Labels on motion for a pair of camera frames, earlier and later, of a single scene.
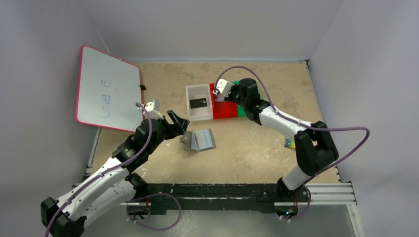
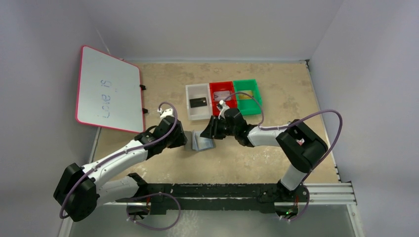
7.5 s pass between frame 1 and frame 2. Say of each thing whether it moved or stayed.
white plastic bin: stayed
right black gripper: moved
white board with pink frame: stayed
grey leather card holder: stayed
